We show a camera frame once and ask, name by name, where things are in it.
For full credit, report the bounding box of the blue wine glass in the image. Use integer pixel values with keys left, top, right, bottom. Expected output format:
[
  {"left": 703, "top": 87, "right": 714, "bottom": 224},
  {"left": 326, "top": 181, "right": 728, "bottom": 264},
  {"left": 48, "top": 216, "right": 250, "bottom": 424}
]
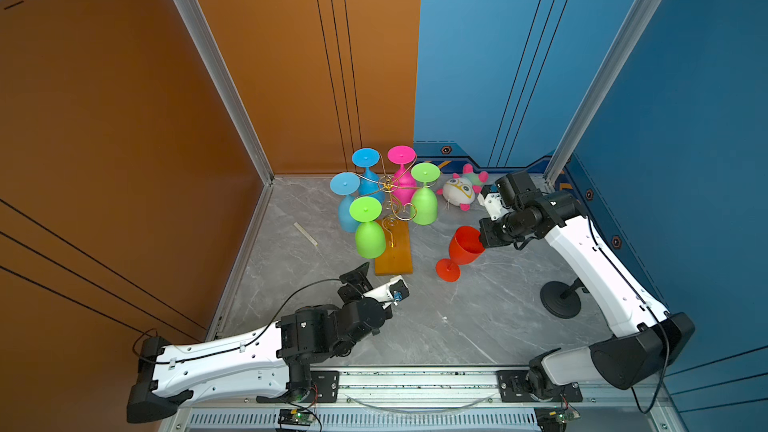
[
  {"left": 330, "top": 172, "right": 360, "bottom": 233},
  {"left": 352, "top": 148, "right": 385, "bottom": 204}
]

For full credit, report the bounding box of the pink wine glass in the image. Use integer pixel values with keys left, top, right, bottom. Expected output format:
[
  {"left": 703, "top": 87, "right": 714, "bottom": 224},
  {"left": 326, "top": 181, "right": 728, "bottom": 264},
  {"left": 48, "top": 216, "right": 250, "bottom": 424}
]
[{"left": 387, "top": 145, "right": 419, "bottom": 205}]

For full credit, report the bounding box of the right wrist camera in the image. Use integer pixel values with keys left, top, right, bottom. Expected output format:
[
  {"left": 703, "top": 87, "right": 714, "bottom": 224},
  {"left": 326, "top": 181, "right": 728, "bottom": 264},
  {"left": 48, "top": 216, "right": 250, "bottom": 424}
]
[{"left": 477, "top": 184, "right": 510, "bottom": 221}]

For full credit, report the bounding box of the black round stand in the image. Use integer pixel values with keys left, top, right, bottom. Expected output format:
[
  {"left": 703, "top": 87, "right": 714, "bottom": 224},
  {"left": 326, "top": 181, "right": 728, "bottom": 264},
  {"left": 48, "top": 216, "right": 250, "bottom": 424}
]
[{"left": 540, "top": 278, "right": 584, "bottom": 319}]

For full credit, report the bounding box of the blue wine glass back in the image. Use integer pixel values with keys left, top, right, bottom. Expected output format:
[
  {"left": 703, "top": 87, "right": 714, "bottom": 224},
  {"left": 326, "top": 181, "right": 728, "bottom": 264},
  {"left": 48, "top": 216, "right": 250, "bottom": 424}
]
[{"left": 352, "top": 148, "right": 385, "bottom": 204}]

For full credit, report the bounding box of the green wine glass front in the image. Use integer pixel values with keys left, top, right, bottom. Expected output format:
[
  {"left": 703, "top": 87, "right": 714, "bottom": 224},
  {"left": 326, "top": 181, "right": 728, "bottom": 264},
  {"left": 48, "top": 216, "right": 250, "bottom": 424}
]
[{"left": 350, "top": 196, "right": 387, "bottom": 259}]

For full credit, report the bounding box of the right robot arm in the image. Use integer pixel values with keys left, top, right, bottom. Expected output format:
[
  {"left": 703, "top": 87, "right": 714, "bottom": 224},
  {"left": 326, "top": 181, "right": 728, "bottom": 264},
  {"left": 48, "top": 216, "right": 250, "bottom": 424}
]
[{"left": 478, "top": 172, "right": 695, "bottom": 401}]

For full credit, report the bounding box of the left circuit board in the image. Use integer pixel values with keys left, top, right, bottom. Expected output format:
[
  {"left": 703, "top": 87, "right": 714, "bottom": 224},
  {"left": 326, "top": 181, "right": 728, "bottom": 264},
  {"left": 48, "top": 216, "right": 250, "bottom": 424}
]
[{"left": 276, "top": 409, "right": 322, "bottom": 432}]

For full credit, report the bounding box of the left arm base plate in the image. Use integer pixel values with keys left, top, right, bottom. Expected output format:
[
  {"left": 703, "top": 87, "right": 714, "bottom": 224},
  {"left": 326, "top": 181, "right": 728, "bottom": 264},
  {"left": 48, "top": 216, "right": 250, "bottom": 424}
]
[{"left": 285, "top": 370, "right": 340, "bottom": 405}]

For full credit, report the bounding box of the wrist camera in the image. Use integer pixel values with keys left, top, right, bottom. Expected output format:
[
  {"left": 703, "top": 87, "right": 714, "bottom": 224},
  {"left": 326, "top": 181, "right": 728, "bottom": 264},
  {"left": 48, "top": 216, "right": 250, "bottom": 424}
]
[
  {"left": 363, "top": 275, "right": 410, "bottom": 307},
  {"left": 477, "top": 184, "right": 510, "bottom": 221}
]

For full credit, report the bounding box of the white plush bird toy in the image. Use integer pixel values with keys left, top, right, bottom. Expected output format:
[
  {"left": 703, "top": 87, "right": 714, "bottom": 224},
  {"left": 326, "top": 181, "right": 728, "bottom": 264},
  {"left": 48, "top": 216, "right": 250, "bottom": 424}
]
[{"left": 437, "top": 163, "right": 489, "bottom": 211}]

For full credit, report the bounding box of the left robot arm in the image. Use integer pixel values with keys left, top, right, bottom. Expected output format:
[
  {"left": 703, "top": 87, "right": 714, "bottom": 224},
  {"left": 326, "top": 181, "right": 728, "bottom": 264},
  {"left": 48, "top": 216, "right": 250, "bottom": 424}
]
[{"left": 126, "top": 264, "right": 410, "bottom": 424}]

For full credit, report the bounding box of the gold wire glass rack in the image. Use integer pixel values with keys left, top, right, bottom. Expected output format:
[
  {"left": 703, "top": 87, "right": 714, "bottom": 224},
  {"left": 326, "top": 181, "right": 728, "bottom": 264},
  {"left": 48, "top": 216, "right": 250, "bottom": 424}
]
[{"left": 354, "top": 152, "right": 422, "bottom": 224}]

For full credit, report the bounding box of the aluminium front rail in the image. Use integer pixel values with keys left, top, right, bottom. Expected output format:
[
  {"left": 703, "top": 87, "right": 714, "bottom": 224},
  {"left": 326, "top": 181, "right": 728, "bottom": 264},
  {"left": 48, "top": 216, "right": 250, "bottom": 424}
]
[{"left": 159, "top": 366, "right": 686, "bottom": 431}]

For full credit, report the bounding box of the red wine glass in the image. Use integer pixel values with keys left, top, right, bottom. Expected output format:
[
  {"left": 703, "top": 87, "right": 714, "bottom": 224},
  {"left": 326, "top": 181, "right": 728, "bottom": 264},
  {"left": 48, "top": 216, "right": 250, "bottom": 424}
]
[{"left": 435, "top": 226, "right": 485, "bottom": 282}]

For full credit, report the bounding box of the wooden rack base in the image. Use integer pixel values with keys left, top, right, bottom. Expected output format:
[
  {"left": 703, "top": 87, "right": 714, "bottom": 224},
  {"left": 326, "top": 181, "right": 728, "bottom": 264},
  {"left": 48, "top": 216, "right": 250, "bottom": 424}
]
[{"left": 374, "top": 219, "right": 413, "bottom": 276}]

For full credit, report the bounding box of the green wine glass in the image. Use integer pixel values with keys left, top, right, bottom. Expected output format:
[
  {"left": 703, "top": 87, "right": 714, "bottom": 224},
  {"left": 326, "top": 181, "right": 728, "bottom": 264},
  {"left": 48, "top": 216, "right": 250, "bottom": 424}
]
[
  {"left": 350, "top": 196, "right": 387, "bottom": 259},
  {"left": 411, "top": 162, "right": 441, "bottom": 226}
]

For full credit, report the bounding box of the blue wine glass left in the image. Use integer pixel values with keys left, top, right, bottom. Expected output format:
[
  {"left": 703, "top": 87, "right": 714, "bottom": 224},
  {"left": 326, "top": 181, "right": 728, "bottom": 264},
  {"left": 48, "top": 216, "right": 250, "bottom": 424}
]
[{"left": 330, "top": 172, "right": 360, "bottom": 233}]

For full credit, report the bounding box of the circuit board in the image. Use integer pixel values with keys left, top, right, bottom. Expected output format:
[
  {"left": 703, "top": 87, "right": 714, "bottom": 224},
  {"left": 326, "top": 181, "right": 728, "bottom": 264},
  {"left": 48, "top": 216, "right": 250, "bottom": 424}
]
[
  {"left": 276, "top": 409, "right": 322, "bottom": 432},
  {"left": 534, "top": 408, "right": 581, "bottom": 432}
]

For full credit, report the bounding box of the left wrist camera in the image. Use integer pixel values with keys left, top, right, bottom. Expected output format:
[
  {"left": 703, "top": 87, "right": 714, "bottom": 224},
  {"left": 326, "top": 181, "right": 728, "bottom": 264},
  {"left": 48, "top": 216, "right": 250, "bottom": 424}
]
[{"left": 363, "top": 275, "right": 410, "bottom": 307}]

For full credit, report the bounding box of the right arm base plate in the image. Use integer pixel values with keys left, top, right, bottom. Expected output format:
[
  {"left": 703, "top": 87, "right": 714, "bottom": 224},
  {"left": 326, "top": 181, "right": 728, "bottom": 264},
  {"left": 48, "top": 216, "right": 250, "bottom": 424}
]
[{"left": 496, "top": 369, "right": 583, "bottom": 403}]

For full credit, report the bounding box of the right circuit board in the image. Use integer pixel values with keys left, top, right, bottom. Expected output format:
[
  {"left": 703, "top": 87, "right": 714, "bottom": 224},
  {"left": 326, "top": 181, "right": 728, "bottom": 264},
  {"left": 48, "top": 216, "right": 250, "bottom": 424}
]
[{"left": 534, "top": 408, "right": 581, "bottom": 432}]

